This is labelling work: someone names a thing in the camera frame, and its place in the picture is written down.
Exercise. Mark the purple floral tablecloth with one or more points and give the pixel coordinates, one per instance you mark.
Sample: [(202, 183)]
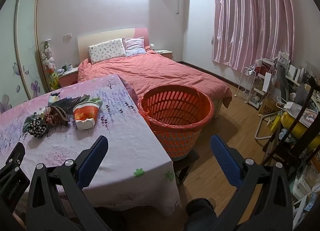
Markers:
[(120, 131)]

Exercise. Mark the brown knitted cloth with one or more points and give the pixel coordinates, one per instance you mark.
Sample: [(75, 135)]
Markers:
[(53, 117)]

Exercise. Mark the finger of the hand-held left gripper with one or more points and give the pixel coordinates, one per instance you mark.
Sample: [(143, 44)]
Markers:
[(16, 158)]

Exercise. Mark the brown paper bag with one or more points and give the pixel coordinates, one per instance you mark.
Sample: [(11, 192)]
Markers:
[(265, 108)]

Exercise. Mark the green cloth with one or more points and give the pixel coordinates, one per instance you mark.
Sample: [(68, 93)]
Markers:
[(96, 101)]

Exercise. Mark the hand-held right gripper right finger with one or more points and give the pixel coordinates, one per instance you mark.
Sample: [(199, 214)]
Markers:
[(225, 161)]

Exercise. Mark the yellow green plush toy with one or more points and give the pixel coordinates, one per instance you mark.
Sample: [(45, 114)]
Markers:
[(54, 80)]

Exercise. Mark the pink striped curtain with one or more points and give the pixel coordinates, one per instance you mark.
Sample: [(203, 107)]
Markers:
[(250, 15)]

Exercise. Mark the beige and pink headboard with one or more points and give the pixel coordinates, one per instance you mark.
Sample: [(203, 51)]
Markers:
[(100, 37)]

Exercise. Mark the floral sliding door wardrobe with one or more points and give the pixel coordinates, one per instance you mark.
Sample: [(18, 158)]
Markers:
[(22, 45)]

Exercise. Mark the person's leg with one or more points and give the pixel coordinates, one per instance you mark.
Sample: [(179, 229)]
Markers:
[(200, 213)]

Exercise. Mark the white tube frame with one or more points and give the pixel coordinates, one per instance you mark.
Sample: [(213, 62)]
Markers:
[(261, 127)]

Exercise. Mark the white shelf cart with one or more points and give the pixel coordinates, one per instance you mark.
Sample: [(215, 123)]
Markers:
[(261, 88)]

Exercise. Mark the black floral cloth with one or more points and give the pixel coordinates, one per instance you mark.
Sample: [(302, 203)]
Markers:
[(37, 127)]

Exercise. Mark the white mug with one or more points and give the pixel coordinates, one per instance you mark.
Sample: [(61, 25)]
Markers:
[(69, 66)]

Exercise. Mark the dark wooden chair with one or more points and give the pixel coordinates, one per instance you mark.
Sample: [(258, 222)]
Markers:
[(303, 133)]

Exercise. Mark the white air conditioner pipe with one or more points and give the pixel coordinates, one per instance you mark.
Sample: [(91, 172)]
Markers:
[(178, 0)]

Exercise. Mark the white floral pillow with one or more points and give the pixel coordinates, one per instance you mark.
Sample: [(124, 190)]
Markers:
[(106, 50)]

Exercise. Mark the pink striped pillow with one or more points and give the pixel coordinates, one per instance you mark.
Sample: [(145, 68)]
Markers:
[(133, 45)]

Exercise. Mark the bed with pink duvet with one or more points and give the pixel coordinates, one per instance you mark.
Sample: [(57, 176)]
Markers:
[(160, 73)]

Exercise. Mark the small blue white packet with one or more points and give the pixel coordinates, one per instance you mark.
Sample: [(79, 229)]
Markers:
[(55, 97)]

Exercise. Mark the black pink checkered cloth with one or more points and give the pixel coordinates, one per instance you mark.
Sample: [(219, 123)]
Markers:
[(67, 102)]

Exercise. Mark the white wall socket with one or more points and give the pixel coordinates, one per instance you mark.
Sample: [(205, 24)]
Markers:
[(67, 36)]

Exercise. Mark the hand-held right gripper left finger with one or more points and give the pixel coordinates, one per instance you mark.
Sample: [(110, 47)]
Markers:
[(92, 161)]

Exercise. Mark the large yellow bag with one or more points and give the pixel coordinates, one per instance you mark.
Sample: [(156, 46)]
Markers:
[(297, 123)]

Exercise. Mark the yellow box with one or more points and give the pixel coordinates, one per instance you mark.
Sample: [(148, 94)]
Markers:
[(274, 123)]

